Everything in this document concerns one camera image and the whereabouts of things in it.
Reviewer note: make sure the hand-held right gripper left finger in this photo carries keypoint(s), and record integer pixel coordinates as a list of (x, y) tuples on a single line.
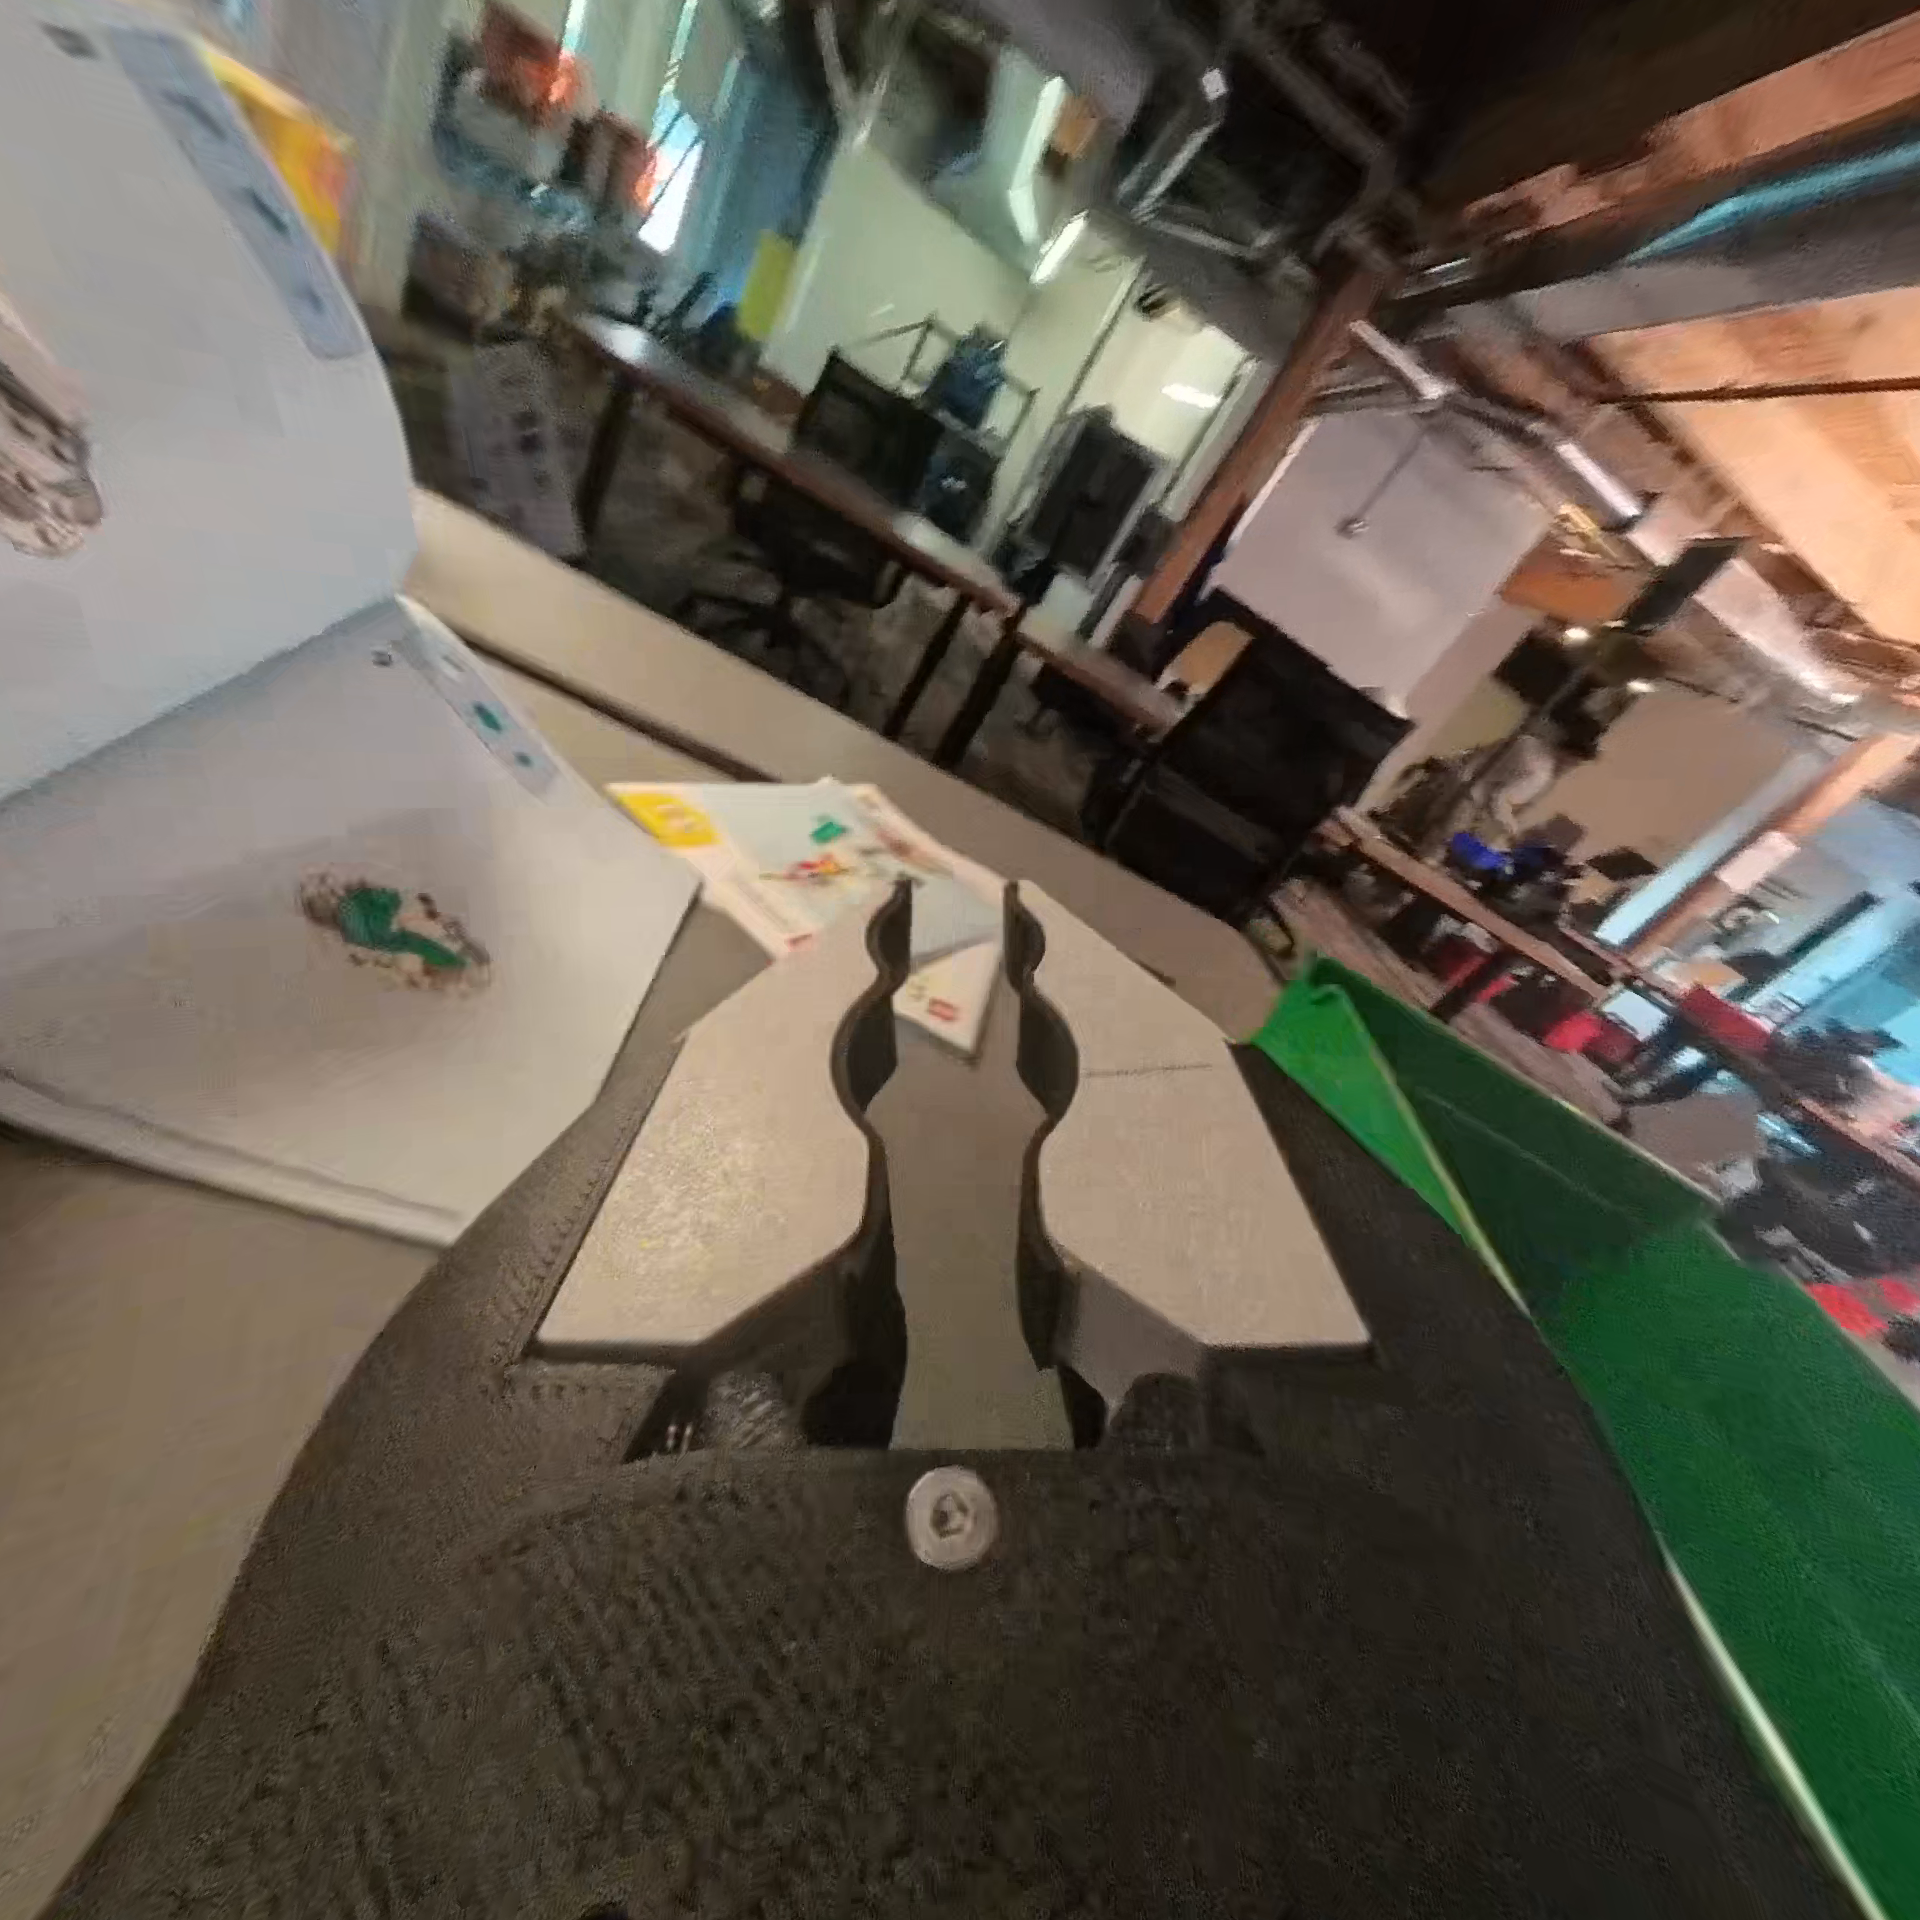
[(721, 1169)]

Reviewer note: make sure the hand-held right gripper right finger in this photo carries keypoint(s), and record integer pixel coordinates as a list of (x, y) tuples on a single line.
[(1186, 1186)]

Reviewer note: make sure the small white instruction leaflet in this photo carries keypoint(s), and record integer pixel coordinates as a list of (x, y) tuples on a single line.
[(809, 872)]

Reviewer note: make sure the black cabinet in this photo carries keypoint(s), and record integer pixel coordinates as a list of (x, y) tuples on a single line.
[(1260, 749)]

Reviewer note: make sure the long table with clutter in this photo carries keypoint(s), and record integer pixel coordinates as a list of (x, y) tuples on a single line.
[(1620, 992)]

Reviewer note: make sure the green tray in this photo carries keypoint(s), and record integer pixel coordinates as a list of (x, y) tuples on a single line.
[(1680, 1351)]

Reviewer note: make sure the black office chair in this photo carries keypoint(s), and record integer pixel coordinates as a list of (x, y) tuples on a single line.
[(794, 546)]

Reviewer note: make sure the open white instruction booklet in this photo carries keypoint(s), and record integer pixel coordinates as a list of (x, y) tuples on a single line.
[(226, 749)]

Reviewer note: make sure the long dark wooden table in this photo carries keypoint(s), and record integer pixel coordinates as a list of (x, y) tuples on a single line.
[(838, 495)]

